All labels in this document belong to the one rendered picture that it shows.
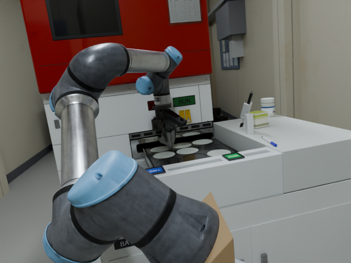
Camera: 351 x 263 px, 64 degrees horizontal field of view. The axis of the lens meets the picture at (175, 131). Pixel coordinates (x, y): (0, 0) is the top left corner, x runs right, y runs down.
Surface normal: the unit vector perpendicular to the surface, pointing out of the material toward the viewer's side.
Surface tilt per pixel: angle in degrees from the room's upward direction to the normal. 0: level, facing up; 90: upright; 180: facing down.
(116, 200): 83
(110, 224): 110
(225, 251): 90
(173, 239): 67
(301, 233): 90
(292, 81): 90
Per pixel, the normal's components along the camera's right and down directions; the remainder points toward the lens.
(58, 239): -0.56, 0.05
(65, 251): -0.34, 0.32
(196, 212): 0.35, -0.76
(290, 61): 0.08, 0.20
